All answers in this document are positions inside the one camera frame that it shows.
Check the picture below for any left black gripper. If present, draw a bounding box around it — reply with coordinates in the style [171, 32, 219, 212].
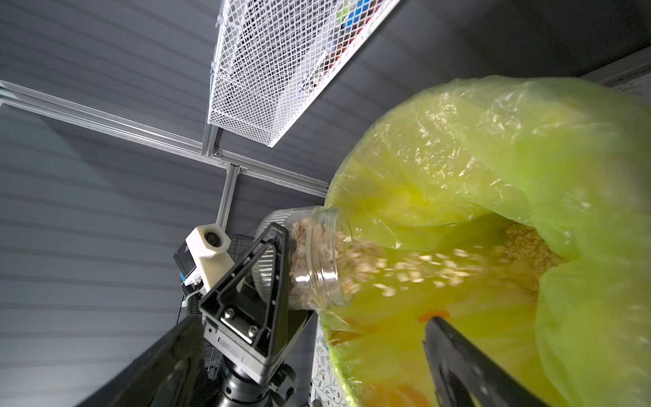
[200, 223, 313, 406]

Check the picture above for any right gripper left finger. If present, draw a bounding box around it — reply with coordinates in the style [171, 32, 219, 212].
[79, 315, 203, 406]

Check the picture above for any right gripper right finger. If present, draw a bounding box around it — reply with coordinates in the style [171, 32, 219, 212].
[423, 317, 546, 407]

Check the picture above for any oatmeal jar with beige lid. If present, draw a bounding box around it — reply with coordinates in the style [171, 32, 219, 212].
[257, 206, 356, 310]

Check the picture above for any floral table mat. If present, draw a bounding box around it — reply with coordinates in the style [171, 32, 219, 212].
[309, 322, 348, 407]

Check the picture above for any green plastic bin liner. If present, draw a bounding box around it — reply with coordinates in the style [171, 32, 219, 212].
[321, 76, 650, 406]

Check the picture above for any black wire basket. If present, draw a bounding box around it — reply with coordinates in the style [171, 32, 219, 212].
[173, 244, 234, 379]

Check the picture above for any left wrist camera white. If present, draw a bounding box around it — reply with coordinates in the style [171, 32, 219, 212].
[173, 223, 235, 294]

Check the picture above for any white wire mesh basket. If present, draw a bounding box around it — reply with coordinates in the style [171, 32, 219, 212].
[207, 1, 398, 148]

